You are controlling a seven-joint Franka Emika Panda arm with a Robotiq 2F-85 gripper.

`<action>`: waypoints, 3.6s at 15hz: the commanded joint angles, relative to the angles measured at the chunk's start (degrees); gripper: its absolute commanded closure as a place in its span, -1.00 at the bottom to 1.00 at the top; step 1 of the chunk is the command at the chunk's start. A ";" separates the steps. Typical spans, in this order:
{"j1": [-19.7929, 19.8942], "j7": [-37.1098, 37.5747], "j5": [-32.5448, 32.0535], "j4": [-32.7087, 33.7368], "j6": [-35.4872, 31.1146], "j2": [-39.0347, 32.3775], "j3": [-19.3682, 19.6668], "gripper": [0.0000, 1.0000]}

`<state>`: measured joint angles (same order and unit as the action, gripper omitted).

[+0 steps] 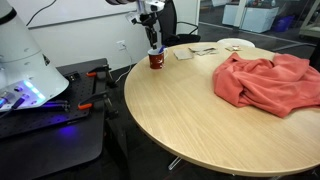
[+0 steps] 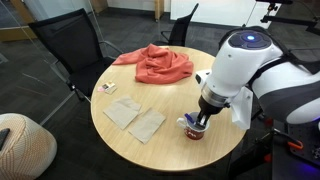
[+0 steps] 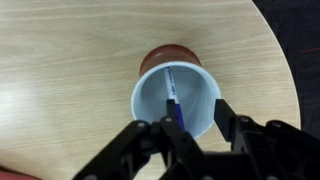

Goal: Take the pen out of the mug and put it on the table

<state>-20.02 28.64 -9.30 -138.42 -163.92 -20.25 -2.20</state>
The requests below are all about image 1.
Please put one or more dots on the red white mug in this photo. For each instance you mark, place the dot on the red white mug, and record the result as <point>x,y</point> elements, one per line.
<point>156,61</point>

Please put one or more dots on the orange cloth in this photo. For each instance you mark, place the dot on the orange cloth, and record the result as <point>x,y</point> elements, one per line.
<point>266,83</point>

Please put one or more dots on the white storage cabinet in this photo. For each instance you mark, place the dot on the white storage cabinet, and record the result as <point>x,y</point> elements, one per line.
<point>258,20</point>
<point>230,15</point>

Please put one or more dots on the white wall socket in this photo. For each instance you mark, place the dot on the white wall socket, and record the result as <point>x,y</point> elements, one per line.
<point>121,44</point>

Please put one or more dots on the blue bin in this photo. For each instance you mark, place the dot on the blue bin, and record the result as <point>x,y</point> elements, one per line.
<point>283,23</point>

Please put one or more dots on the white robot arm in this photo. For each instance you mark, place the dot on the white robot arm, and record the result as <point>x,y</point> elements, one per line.
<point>26,60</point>

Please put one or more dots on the black office chair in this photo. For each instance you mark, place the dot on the black office chair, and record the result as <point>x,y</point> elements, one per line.
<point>171,20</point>

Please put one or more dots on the blue pen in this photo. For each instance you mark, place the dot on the blue pen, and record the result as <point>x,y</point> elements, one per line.
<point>162,49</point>

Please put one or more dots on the black robot mounting cart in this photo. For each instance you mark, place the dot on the black robot mounting cart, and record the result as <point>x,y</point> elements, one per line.
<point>66,150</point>

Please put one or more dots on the black orange bar clamp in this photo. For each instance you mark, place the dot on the black orange bar clamp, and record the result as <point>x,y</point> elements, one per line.
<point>108,78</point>
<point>100,96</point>

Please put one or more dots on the black perforated breadboard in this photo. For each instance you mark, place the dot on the black perforated breadboard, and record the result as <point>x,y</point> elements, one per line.
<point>81,90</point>

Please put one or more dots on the small card packet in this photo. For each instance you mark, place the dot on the small card packet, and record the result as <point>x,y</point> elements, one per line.
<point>233,48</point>

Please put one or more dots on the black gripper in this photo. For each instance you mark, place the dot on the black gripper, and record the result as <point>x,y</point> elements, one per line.
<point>149,20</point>

